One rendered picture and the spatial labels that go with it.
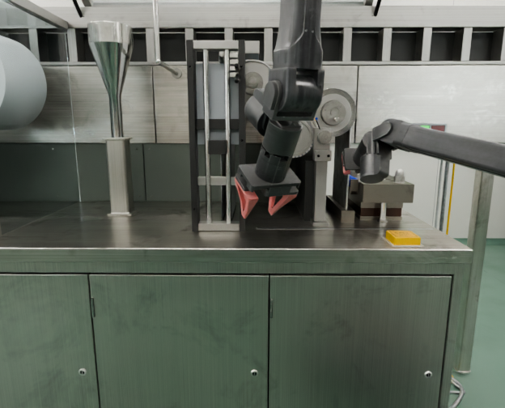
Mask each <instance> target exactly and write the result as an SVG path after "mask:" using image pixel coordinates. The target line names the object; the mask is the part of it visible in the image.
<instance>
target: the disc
mask: <svg viewBox="0 0 505 408"><path fill-rule="evenodd" d="M329 94H338V95H341V96H343V97H345V98H346V99H347V100H348V102H349V103H350V107H351V117H350V120H349V122H348V124H347V125H346V126H345V127H344V128H342V129H341V130H338V131H333V132H330V133H331V134H332V137H337V136H339V135H342V134H344V133H345V132H347V131H348V130H349V129H350V128H351V126H352V125H353V124H354V121H355V118H356V105H355V102H354V100H353V98H352V97H351V96H350V95H349V94H348V93H347V92H345V91H343V90H341V89H337V88H330V89H326V90H324V91H323V97H324V96H327V95H329ZM310 122H311V124H312V127H313V128H319V127H318V125H317V123H316V121H315V120H313V121H310Z"/></svg>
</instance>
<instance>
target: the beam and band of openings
mask: <svg viewBox="0 0 505 408"><path fill-rule="evenodd" d="M42 8H44V9H46V10H47V11H49V12H51V13H53V14H54V15H56V16H58V17H60V18H62V19H64V20H65V21H67V23H68V30H66V47H67V57H68V66H96V63H95V59H94V57H93V55H92V52H91V49H90V46H89V44H88V34H87V24H88V23H90V22H94V21H112V22H118V23H125V24H128V25H129V26H131V27H132V29H133V42H134V48H133V52H132V55H131V58H130V62H129V66H159V65H158V64H156V63H155V34H154V16H153V6H80V10H81V12H82V13H83V16H84V17H82V18H80V17H79V14H78V12H77V11H76V8H75V6H50V7H42ZM375 8H376V6H321V16H320V38H321V47H322V49H323V60H322V66H467V65H505V5H485V6H380V8H379V11H378V14H377V16H376V17H375V16H372V15H374V11H375ZM279 19H280V6H159V42H160V60H161V61H162V62H164V63H166V64H167V65H169V66H187V57H186V40H245V41H260V44H259V56H258V60H260V61H263V62H265V63H266V64H268V65H269V66H272V65H273V55H274V50H275V46H276V42H277V38H278V28H279ZM204 32H224V33H204ZM234 32H264V33H234Z"/></svg>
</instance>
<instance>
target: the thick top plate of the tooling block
mask: <svg viewBox="0 0 505 408"><path fill-rule="evenodd" d="M355 178H357V179H359V187H358V194H352V195H353V196H354V197H356V198H357V199H358V200H359V201H361V202H362V203H413V200H414V184H412V183H409V182H407V181H405V183H393V182H394V176H390V175H388V177H387V178H384V179H383V180H382V181H381V182H379V183H376V184H367V183H361V182H360V173H358V177H355Z"/></svg>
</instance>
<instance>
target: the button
mask: <svg viewBox="0 0 505 408"><path fill-rule="evenodd" d="M386 239H387V240H389V241H390V242H391V243H392V244H393V245H420V243H421V237H419V236H417V235H416V234H415V233H413V232H412V231H386Z"/></svg>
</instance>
